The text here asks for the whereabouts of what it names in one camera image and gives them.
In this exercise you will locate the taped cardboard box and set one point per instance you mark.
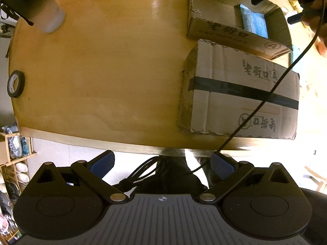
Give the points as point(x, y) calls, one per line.
point(230, 107)

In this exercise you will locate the frosted dark shaker bottle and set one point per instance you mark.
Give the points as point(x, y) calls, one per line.
point(43, 10)

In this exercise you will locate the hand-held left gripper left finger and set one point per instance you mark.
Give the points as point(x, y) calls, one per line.
point(102, 164)

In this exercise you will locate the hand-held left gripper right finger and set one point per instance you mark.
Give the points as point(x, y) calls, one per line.
point(222, 167)

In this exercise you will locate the wooden chair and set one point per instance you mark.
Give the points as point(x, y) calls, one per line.
point(316, 178)

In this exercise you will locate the blue face mask packet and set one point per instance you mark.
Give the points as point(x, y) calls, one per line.
point(295, 53)
point(255, 25)

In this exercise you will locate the wooden shoe rack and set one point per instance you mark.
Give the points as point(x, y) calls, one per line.
point(15, 163)

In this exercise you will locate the black tape roll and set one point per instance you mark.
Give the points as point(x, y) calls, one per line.
point(19, 91)

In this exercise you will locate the person's legs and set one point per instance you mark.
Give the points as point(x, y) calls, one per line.
point(176, 178)

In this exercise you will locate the wooden desk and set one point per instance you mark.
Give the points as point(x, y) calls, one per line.
point(102, 69)

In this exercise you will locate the person's right hand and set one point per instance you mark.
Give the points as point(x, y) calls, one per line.
point(315, 17)

